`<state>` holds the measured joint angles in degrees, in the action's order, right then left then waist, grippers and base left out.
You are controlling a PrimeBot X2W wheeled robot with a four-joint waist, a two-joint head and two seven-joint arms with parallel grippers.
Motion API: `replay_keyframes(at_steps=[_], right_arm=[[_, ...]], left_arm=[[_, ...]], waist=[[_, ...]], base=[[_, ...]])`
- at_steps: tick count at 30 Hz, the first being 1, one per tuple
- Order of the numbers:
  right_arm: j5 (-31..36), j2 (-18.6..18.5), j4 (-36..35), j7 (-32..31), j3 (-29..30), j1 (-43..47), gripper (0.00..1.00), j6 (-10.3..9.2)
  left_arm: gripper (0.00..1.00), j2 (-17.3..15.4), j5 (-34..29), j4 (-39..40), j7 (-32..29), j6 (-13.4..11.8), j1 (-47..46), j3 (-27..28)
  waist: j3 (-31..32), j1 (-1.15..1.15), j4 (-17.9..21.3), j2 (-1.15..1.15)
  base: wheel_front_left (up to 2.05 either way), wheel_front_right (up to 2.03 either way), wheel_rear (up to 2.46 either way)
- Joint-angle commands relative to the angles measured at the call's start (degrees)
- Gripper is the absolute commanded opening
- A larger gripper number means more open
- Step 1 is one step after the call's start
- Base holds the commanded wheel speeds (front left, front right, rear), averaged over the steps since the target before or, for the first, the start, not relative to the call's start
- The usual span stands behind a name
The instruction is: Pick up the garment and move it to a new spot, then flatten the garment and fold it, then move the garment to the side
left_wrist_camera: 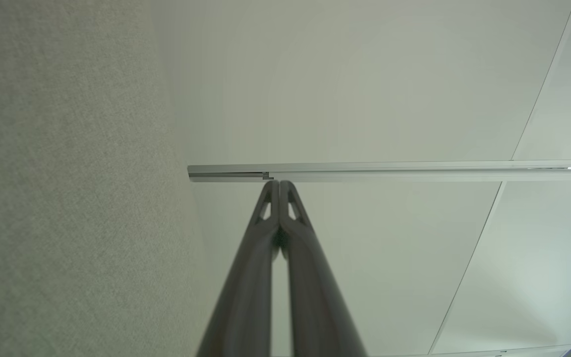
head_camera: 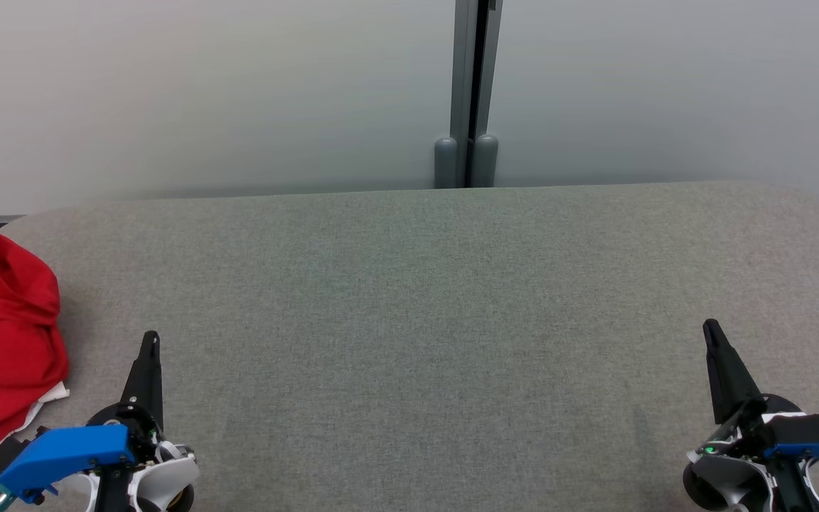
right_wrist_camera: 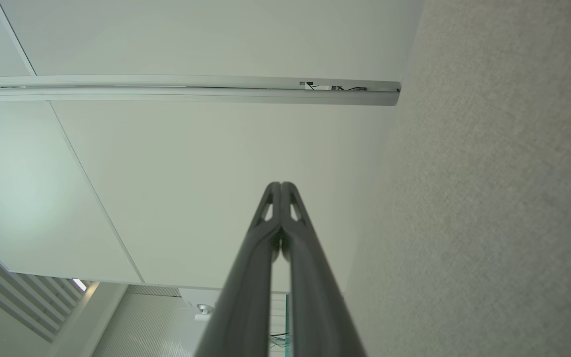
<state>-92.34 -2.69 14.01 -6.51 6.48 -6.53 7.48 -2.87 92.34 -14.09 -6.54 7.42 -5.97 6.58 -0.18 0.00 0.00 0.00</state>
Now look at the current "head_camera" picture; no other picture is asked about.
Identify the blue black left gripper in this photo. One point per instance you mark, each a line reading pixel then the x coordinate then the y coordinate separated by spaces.
pixel 68 451

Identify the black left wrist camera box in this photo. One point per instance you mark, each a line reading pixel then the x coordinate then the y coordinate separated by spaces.
pixel 4 451

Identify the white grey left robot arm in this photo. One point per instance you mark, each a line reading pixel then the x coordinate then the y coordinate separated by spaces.
pixel 168 476

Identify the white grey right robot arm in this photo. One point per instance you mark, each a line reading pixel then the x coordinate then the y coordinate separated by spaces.
pixel 729 480

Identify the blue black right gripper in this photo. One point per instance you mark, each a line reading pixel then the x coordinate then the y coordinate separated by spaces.
pixel 818 455

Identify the grey partition post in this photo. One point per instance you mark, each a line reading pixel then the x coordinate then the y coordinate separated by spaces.
pixel 468 71

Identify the red shorts with white trim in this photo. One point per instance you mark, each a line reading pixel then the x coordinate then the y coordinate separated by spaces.
pixel 4 384

